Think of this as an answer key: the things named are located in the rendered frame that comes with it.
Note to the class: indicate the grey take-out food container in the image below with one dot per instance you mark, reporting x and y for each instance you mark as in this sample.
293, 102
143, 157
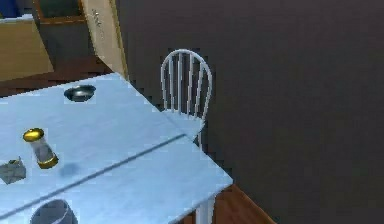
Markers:
12, 171

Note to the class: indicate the white spindle-back chair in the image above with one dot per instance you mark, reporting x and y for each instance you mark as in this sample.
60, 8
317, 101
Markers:
186, 121

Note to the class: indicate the pale blue table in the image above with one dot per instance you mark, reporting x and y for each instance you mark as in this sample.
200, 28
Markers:
133, 160

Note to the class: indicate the dark metal bowl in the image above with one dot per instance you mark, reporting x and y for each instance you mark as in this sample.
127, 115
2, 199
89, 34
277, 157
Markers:
80, 93

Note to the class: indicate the cream room door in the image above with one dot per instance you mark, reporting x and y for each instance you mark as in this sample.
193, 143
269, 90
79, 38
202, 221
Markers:
105, 33

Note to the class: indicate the gold-capped glass shaker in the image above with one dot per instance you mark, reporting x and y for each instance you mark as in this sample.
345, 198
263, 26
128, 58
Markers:
41, 149

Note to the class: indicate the grey round pot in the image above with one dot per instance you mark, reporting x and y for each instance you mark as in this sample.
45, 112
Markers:
53, 213

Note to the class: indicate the brown wooden cabinet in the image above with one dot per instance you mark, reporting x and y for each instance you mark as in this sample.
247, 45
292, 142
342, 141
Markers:
20, 46

